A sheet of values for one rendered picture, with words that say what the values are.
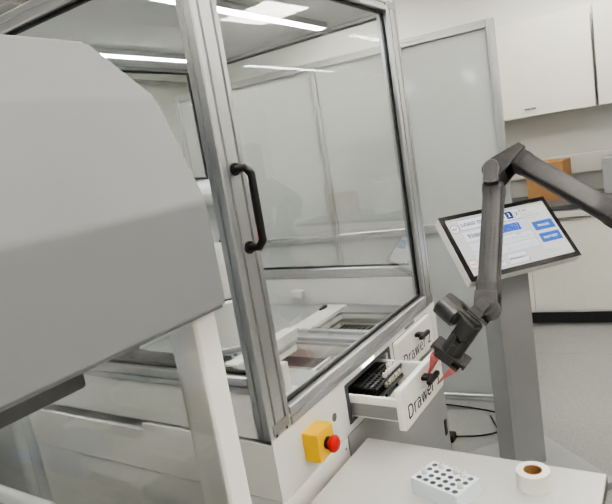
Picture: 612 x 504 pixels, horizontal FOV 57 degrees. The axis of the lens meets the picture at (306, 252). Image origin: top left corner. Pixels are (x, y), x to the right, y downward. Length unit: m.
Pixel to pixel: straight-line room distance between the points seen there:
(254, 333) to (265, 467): 0.31
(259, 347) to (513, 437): 1.70
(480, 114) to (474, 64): 0.25
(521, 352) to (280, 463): 1.52
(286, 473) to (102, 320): 0.82
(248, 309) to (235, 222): 0.18
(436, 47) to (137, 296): 2.71
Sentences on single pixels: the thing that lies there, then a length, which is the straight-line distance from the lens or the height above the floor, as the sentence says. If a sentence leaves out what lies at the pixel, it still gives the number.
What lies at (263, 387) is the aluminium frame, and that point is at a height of 1.07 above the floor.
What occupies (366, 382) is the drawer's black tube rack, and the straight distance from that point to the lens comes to 1.62.
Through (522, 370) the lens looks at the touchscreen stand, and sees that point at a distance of 2.64.
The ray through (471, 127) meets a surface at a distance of 3.14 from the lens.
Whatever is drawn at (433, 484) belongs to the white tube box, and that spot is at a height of 0.80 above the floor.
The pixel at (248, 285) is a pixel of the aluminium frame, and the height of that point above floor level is 1.29.
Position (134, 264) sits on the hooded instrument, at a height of 1.45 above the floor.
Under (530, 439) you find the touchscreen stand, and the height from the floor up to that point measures 0.17.
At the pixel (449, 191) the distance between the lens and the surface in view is 3.19.
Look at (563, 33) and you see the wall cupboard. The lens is 4.75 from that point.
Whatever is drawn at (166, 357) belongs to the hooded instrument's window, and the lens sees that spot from 0.70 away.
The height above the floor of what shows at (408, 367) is 0.88.
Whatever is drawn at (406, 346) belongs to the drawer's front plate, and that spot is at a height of 0.90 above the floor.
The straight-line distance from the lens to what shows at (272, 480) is 1.35.
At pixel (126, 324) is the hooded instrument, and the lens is 0.64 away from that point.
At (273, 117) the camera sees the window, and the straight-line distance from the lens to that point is 1.34.
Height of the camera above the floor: 1.54
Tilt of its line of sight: 10 degrees down
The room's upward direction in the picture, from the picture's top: 9 degrees counter-clockwise
